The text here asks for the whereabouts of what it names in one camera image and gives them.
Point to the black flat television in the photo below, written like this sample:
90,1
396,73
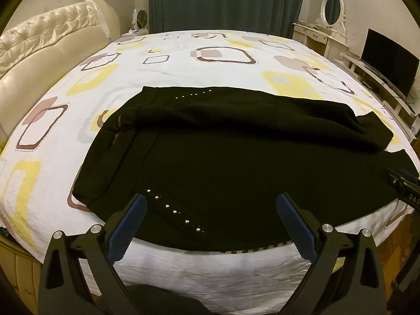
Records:
397,65

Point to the white TV stand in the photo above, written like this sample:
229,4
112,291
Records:
385,92

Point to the cream tufted leather headboard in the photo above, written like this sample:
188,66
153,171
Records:
38,52

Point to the white oval vanity mirror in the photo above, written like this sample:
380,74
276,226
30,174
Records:
332,16

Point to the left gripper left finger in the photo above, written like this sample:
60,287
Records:
63,288

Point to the patterned white bed sheet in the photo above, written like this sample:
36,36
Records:
43,155

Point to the small white desk fan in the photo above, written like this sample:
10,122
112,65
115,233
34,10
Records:
139,22

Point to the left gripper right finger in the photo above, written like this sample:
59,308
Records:
345,274

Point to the black pants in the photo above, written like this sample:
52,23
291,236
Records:
212,161

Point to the white dressing table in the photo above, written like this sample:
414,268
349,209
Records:
328,44

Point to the dark teal curtain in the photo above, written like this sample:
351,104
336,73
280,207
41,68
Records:
273,17

